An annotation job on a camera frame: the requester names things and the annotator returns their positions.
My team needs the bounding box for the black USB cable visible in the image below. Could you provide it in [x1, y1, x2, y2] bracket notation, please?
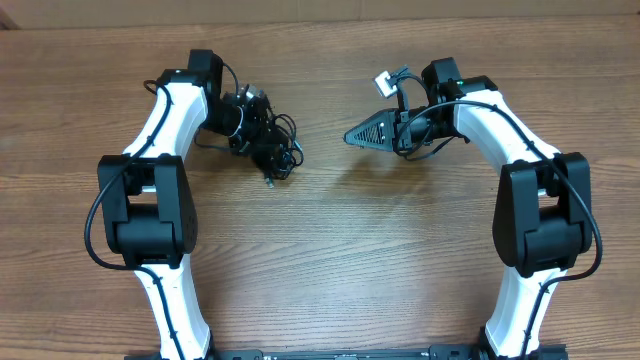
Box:
[249, 87, 305, 189]

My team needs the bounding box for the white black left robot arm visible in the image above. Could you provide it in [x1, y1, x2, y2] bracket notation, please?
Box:
[84, 49, 282, 359]

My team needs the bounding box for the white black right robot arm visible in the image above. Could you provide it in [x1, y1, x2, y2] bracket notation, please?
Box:
[343, 58, 603, 359]

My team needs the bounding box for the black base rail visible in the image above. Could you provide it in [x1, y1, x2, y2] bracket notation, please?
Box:
[124, 339, 569, 360]

